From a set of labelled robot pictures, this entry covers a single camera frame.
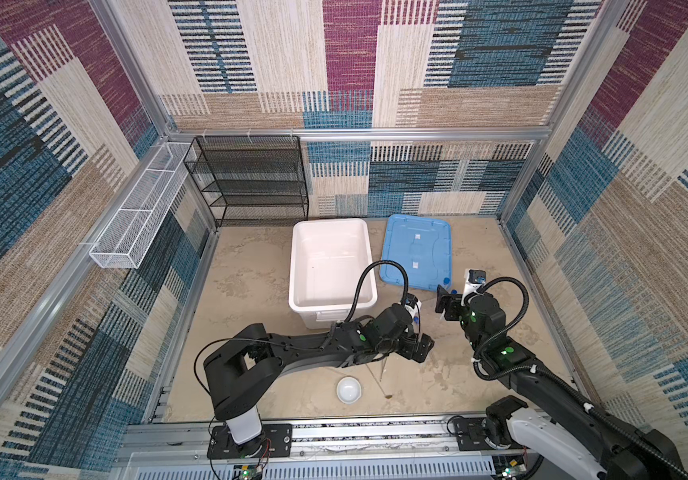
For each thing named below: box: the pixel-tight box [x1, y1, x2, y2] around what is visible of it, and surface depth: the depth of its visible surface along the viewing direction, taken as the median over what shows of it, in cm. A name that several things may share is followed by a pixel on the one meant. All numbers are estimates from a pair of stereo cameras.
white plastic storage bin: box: [288, 219, 378, 329], surface depth 99 cm
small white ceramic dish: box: [336, 377, 362, 405], surface depth 81 cm
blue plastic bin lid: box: [380, 214, 453, 292], surface depth 114 cm
